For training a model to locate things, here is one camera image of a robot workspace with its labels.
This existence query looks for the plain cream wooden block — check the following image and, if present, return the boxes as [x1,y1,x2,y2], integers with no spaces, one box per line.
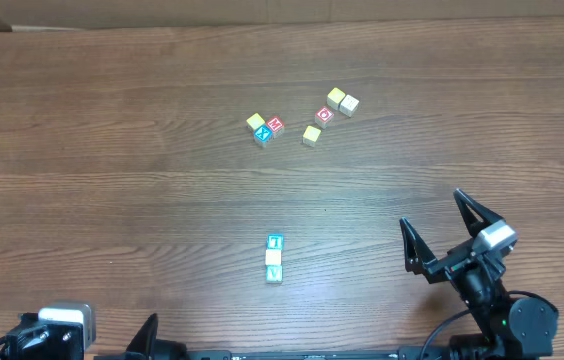
[265,249,282,266]

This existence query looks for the yellow smiley block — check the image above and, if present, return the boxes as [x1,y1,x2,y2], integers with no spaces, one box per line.
[302,126,322,147]

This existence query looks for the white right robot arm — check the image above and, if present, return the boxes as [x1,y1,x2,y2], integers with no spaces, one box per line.
[399,189,559,359]

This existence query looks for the yellow G letter block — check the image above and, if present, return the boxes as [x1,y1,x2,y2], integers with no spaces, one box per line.
[246,113,265,132]

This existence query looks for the red M letter block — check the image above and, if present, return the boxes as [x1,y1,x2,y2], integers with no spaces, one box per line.
[266,116,285,138]

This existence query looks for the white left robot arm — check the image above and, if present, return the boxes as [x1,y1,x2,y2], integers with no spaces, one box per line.
[0,302,179,360]

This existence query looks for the red picture block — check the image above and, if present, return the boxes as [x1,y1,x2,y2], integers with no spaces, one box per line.
[315,106,334,129]

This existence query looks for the yellow green picture block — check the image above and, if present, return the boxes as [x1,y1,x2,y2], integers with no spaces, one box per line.
[265,265,283,284]

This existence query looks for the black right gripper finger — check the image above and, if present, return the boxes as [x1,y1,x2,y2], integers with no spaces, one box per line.
[399,217,437,275]
[453,188,503,238]

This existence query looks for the blue X letter block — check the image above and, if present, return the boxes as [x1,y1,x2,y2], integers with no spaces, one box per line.
[253,125,273,147]

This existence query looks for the yellow top block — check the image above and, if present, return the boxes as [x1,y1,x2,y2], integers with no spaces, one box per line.
[327,87,346,111]

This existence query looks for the white letter block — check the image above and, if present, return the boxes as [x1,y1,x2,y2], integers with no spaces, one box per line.
[339,94,359,117]

